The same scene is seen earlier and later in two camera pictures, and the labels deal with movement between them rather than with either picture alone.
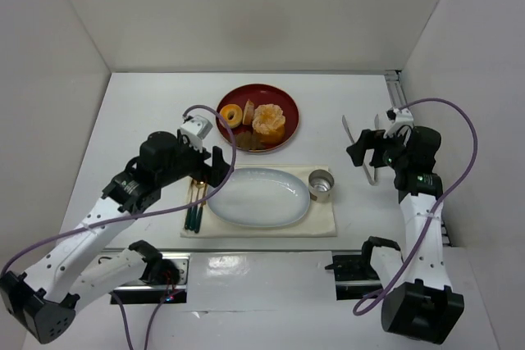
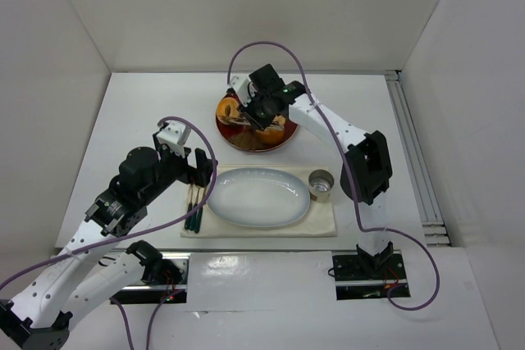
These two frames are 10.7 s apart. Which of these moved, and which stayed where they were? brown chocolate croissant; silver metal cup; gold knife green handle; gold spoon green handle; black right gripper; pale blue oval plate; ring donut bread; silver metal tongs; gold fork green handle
Moved: black right gripper; silver metal tongs; ring donut bread
Stayed: pale blue oval plate; brown chocolate croissant; gold knife green handle; gold spoon green handle; silver metal cup; gold fork green handle
